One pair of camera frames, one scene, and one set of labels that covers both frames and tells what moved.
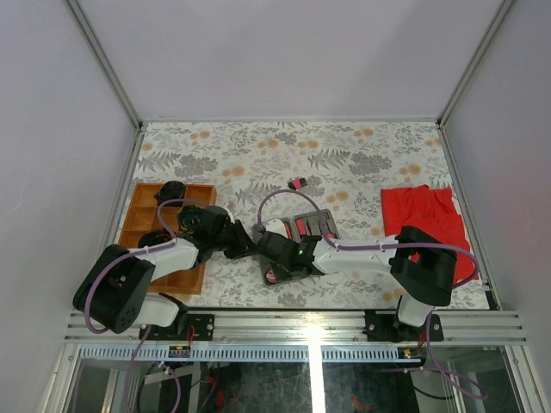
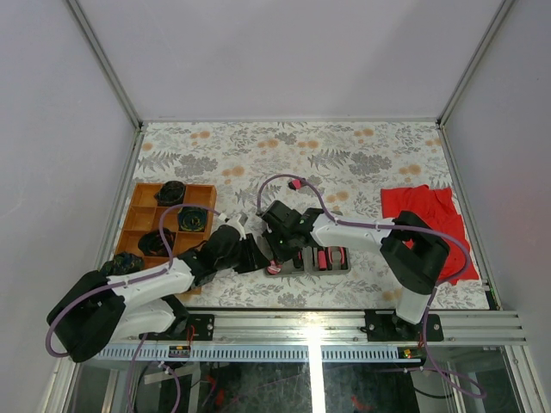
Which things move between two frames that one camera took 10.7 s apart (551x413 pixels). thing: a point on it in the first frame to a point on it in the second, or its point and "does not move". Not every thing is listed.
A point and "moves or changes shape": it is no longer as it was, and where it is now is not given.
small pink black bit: [297, 183] does not move
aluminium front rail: [305, 336] does not move
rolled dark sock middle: [189, 216] does not move
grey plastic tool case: [316, 224] moves or changes shape
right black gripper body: [281, 271] to [281, 244]
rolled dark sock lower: [154, 237] does not move
